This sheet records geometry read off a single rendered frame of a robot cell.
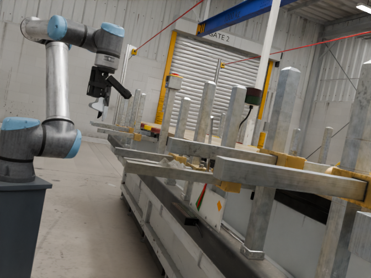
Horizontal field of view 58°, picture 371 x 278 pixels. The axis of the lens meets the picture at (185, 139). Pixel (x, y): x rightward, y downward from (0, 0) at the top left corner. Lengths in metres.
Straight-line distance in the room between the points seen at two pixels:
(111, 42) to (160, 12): 8.26
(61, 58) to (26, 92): 7.03
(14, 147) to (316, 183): 1.31
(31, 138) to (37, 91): 7.29
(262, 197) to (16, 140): 1.10
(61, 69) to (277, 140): 1.28
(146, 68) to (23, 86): 3.03
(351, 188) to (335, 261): 0.15
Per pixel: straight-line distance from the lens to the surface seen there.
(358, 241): 0.28
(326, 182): 0.55
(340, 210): 0.66
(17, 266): 1.76
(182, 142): 0.69
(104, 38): 1.34
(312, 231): 1.04
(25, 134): 1.60
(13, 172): 1.61
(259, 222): 0.86
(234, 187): 1.01
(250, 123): 2.90
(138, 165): 0.94
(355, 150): 0.65
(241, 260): 0.88
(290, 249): 1.11
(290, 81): 0.85
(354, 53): 11.09
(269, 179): 0.49
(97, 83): 1.32
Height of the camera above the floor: 1.00
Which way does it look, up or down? 3 degrees down
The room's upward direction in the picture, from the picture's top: 11 degrees clockwise
